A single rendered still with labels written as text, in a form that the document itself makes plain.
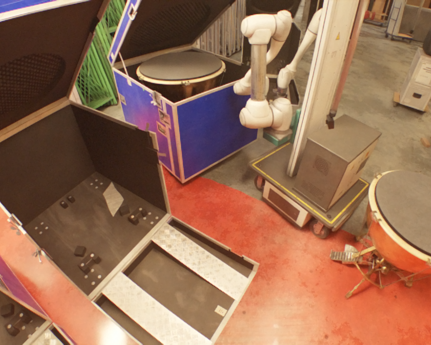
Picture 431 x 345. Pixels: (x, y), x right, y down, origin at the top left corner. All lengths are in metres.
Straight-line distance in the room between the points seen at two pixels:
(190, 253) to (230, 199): 0.72
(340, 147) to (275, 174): 0.67
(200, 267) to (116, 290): 0.61
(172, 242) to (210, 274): 0.37
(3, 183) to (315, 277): 2.47
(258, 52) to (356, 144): 0.91
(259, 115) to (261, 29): 0.55
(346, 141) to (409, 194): 0.53
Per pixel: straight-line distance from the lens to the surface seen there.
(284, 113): 1.85
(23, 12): 1.21
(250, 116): 1.76
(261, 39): 1.67
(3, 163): 2.21
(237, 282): 1.92
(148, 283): 1.97
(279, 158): 2.40
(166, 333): 1.79
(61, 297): 2.21
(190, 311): 1.86
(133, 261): 1.96
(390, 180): 1.79
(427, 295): 2.50
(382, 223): 1.52
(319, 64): 1.74
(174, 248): 1.94
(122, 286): 1.87
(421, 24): 12.55
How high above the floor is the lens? 1.80
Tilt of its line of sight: 43 degrees down
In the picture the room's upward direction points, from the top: straight up
